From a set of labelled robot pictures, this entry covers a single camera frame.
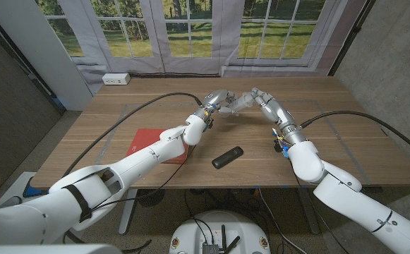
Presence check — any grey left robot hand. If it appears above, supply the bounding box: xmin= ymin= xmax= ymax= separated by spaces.
xmin=200 ymin=88 xmax=243 ymax=118

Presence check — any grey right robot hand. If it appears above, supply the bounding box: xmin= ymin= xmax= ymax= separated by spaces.
xmin=249 ymin=87 xmax=298 ymax=128

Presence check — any clear plastic syringe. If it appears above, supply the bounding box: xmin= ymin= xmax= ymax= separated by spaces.
xmin=225 ymin=92 xmax=259 ymax=114

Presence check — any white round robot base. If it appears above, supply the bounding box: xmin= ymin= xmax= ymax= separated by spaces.
xmin=169 ymin=210 xmax=272 ymax=254

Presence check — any red notebook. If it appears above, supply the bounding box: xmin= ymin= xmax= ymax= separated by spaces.
xmin=126 ymin=128 xmax=190 ymax=165

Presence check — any black remote control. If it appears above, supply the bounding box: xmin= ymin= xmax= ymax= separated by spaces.
xmin=211 ymin=145 xmax=244 ymax=170

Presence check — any printed window backdrop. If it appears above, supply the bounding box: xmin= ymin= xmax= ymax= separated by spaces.
xmin=35 ymin=0 xmax=368 ymax=96

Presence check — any white power strip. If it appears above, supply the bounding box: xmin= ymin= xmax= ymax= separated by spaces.
xmin=102 ymin=73 xmax=131 ymax=86

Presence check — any grey metal table leg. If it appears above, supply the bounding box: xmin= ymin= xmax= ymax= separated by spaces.
xmin=297 ymin=186 xmax=321 ymax=236
xmin=119 ymin=188 xmax=138 ymax=236

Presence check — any black round floor disc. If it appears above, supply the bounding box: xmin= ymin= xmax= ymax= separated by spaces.
xmin=136 ymin=189 xmax=166 ymax=208

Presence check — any white vertical panel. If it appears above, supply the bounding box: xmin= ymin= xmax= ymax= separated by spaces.
xmin=0 ymin=0 xmax=95 ymax=111

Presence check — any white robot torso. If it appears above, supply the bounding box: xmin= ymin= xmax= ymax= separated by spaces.
xmin=0 ymin=243 xmax=123 ymax=254

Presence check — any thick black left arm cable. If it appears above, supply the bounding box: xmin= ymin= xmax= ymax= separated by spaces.
xmin=61 ymin=92 xmax=205 ymax=179

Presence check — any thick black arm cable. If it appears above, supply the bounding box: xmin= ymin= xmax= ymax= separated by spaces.
xmin=61 ymin=92 xmax=205 ymax=179
xmin=299 ymin=109 xmax=410 ymax=162

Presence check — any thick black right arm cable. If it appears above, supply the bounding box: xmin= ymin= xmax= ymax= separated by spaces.
xmin=299 ymin=109 xmax=410 ymax=162

